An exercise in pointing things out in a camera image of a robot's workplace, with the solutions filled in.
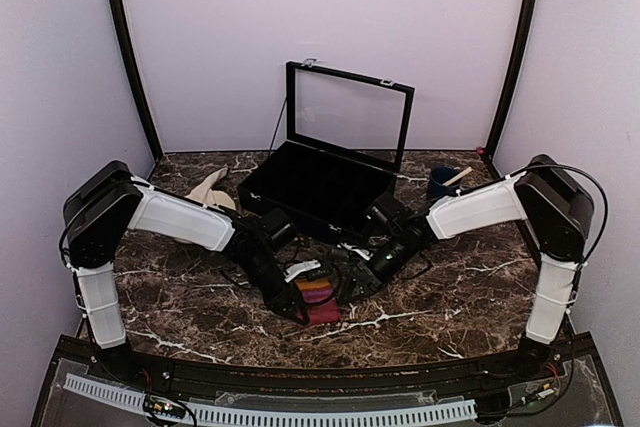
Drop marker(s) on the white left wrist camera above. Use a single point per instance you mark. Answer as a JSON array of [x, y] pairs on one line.
[[299, 268]]

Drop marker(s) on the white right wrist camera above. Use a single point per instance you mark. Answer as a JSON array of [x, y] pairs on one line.
[[359, 251]]

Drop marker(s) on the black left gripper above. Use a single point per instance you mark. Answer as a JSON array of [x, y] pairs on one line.
[[279, 299]]

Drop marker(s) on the maroon purple striped sock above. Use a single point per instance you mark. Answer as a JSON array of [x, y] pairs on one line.
[[319, 297]]

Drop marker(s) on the beige cloth hat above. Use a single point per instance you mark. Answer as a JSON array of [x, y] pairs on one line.
[[206, 194]]

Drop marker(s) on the black display case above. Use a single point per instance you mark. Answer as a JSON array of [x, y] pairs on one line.
[[345, 139]]

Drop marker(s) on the white slotted cable duct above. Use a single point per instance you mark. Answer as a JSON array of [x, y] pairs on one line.
[[240, 409]]

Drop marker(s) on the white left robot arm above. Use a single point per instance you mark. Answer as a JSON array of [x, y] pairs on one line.
[[113, 202]]

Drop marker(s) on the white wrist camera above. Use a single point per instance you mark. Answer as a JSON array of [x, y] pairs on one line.
[[359, 251], [299, 268]]

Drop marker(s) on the black corner post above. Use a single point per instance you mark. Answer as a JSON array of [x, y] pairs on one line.
[[128, 56], [521, 36]]

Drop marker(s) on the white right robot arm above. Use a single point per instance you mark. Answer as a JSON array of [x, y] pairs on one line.
[[544, 196]]

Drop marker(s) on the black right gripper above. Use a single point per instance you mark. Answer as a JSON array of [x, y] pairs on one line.
[[363, 273]]

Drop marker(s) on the black front frame rail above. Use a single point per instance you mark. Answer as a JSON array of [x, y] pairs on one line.
[[577, 367]]

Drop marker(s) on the black left corner post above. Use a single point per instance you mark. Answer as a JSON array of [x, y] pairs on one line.
[[128, 56]]

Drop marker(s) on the black right corner post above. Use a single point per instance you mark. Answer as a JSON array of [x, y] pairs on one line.
[[521, 36]]

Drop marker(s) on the wooden stick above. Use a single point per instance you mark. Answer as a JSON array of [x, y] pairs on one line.
[[458, 176]]

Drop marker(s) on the dark blue mug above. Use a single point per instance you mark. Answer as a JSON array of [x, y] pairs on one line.
[[437, 182]]

